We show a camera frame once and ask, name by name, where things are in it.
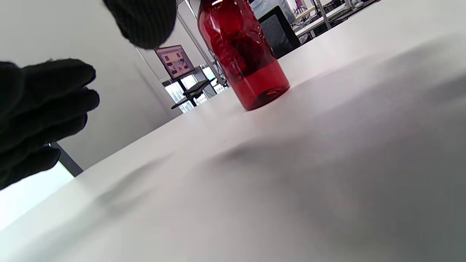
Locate person's right hand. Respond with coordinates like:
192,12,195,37
0,0,178,190

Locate red plastic bottle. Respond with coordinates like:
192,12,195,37
197,0,291,111

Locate computer monitor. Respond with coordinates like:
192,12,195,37
155,44,196,80

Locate black tray stand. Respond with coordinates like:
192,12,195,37
171,78,217,110

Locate black office chair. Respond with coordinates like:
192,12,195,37
258,5,301,59

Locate white background table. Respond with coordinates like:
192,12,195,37
291,0,383,39

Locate metal frame pole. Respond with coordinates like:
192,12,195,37
177,0,229,87

